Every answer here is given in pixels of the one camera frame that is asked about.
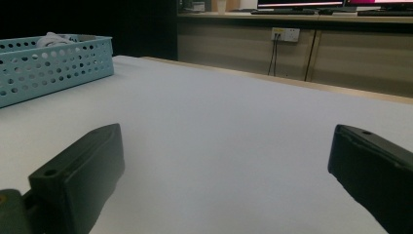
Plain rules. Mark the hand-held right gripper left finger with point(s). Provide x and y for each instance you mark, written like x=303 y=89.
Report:
x=81 y=175

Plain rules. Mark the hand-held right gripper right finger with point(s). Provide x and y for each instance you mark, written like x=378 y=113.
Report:
x=373 y=172

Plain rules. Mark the light blue perforated plastic basket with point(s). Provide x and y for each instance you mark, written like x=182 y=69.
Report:
x=48 y=81

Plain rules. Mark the light blue knit garment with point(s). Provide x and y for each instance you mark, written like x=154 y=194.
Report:
x=52 y=39

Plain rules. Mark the beige wooden cabinet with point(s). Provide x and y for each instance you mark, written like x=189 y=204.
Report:
x=357 y=58

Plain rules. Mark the light wooden table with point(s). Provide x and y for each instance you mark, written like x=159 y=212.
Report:
x=292 y=82

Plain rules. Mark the black curtain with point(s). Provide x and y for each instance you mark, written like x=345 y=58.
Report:
x=97 y=19

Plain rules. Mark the black keyboard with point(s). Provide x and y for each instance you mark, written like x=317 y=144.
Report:
x=282 y=12
x=386 y=13

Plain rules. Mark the black monitor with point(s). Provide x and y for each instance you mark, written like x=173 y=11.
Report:
x=298 y=2
x=380 y=2

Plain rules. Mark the white cup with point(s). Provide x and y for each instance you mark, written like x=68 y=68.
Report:
x=221 y=6

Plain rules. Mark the white wall socket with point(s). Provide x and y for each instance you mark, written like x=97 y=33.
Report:
x=289 y=34

